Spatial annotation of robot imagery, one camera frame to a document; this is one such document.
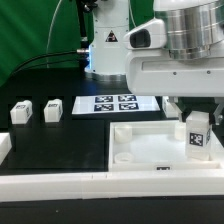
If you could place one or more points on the white obstacle fence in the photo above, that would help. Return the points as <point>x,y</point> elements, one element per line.
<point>111,185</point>

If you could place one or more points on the white sheet with markers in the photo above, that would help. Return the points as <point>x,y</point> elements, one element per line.
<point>113,104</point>

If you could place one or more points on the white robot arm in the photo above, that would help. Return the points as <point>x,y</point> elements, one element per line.
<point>179,53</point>

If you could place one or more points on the white square tabletop part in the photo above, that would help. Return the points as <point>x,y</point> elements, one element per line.
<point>156,146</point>

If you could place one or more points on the green backdrop curtain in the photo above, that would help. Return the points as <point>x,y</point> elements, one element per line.
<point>29,28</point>

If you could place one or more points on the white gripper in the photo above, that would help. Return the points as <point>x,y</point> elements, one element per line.
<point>150,71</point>

